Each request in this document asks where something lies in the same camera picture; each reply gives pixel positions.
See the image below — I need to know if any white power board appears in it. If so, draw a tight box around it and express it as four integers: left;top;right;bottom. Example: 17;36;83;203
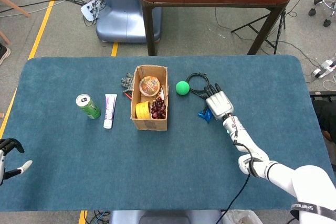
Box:
80;0;102;22

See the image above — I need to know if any white plastic bag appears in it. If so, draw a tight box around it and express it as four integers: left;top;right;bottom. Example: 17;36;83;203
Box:
223;209;260;224

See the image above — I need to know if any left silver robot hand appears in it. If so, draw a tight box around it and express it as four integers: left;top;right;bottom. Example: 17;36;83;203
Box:
0;137;33;186

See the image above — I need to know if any dark sneaker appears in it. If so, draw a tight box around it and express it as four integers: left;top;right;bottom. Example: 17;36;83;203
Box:
0;43;12;65

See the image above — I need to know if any yellow tape roll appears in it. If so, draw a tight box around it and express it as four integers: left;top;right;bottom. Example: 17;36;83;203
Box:
135;100;151;120

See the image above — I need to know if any green foam ball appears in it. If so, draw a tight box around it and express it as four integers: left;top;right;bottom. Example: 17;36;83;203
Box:
175;80;190;95

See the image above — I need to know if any white power strip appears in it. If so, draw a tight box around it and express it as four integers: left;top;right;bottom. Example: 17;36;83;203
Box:
313;60;336;79

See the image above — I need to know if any black USB cable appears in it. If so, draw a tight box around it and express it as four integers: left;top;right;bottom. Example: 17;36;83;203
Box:
185;73;211;99

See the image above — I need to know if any black equipment case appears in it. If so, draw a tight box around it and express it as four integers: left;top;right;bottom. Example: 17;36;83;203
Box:
309;90;336;141

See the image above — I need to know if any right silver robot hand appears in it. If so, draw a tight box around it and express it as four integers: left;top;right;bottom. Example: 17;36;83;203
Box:
204;83;235;121

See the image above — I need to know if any green energy drink can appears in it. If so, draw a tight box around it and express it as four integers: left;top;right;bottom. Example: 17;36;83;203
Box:
75;93;101;120

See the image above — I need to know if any purple white toothpaste tube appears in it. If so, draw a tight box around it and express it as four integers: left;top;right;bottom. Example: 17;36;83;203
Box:
103;93;118;130

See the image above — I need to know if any blue felt table cover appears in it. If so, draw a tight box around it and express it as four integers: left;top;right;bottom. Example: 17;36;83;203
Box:
0;55;336;213

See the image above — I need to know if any chair with wooden legs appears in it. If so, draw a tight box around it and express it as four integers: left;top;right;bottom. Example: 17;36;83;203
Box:
0;0;32;45

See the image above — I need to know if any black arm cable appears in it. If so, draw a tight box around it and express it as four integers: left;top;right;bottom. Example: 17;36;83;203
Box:
222;129;263;224

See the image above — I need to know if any black tripod stand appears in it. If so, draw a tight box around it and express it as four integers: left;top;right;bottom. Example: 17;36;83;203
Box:
230;0;308;55

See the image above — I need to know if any blue snack packet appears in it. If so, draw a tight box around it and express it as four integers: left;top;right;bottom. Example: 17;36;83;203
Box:
198;107;214;124

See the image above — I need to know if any grey robot torso base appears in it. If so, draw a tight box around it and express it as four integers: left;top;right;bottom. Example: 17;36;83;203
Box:
109;209;229;224

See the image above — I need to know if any brown cardboard box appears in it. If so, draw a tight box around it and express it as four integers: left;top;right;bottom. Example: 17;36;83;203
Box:
130;64;169;132

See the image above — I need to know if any dark red grape bunch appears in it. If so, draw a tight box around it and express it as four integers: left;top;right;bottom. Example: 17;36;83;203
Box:
150;97;167;119

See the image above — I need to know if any orange jelly cup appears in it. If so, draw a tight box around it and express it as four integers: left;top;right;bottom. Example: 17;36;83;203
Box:
139;76;161;96

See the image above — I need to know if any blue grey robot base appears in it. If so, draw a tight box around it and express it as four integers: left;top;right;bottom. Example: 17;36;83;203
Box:
96;0;163;44

